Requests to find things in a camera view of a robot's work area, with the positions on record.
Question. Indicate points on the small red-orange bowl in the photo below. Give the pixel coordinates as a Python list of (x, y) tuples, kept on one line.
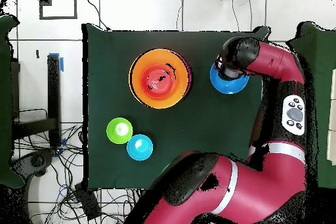
[(147, 79)]

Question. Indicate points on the large orange bowl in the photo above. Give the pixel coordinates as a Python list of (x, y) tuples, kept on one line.
[(136, 87)]

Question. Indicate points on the large pink bowl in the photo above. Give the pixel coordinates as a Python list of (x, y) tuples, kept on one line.
[(190, 76)]

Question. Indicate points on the large blue bowl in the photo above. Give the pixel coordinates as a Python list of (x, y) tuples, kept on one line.
[(231, 87)]

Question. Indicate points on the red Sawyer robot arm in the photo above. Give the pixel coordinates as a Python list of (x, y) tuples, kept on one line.
[(262, 187)]

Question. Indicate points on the small blue bowl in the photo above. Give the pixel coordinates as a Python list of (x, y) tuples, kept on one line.
[(139, 147)]

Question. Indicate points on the small green bowl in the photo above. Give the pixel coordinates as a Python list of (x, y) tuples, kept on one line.
[(119, 130)]

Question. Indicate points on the dark green tablecloth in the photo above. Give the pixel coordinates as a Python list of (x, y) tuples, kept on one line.
[(110, 76)]

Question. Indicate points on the blue tape strip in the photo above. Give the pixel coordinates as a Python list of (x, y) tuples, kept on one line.
[(62, 63)]

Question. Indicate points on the black power strip box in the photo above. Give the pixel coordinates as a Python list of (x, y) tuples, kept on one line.
[(88, 201)]

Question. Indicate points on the green cloth covered side table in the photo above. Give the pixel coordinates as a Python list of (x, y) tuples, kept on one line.
[(324, 76), (5, 103)]

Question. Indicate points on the white box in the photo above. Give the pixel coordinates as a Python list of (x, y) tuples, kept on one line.
[(332, 142)]

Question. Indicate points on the black metal post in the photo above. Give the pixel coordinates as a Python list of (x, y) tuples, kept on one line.
[(53, 90)]

